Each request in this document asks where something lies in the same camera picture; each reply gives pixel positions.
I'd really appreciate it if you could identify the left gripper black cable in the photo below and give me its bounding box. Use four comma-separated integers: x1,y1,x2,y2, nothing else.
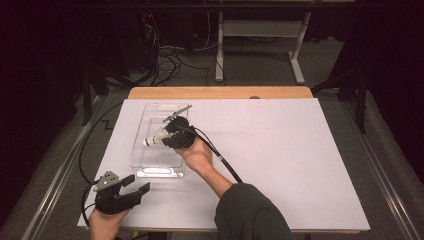
78,101,124,228

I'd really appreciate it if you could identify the person's left hand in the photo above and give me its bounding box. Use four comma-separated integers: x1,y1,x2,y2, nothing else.
88,208,130,240

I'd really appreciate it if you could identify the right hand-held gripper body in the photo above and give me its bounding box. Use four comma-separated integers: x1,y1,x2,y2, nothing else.
162,104,198,150

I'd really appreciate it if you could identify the clear plastic container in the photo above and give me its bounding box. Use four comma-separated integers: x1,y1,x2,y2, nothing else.
128,102,190,179

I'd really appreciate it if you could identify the metal floor rail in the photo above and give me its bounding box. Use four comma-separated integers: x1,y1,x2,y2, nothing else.
339,99,419,240
24,96,105,240

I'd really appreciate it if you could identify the bundle of floor cables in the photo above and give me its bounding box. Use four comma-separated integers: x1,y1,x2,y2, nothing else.
143,13,216,88

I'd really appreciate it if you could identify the dark equipment with red light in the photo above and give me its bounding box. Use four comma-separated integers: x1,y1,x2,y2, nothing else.
113,9,161,76

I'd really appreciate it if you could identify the wooden table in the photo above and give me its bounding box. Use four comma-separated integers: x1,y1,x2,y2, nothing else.
111,86,361,234

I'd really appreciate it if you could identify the black metal stand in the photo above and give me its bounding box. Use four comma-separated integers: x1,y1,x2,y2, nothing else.
312,66,368,135
81,66,111,127

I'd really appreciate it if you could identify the dark curtain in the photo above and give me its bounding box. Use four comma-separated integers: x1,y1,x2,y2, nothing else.
0,0,84,214
349,0,424,183

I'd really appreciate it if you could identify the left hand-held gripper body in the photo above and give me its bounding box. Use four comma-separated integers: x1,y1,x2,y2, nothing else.
92,170,143,215

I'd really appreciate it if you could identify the person's right hand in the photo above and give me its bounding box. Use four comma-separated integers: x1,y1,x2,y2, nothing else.
175,137,215,175

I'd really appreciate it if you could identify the white metal desk frame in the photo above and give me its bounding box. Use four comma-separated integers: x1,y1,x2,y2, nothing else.
214,11,312,85

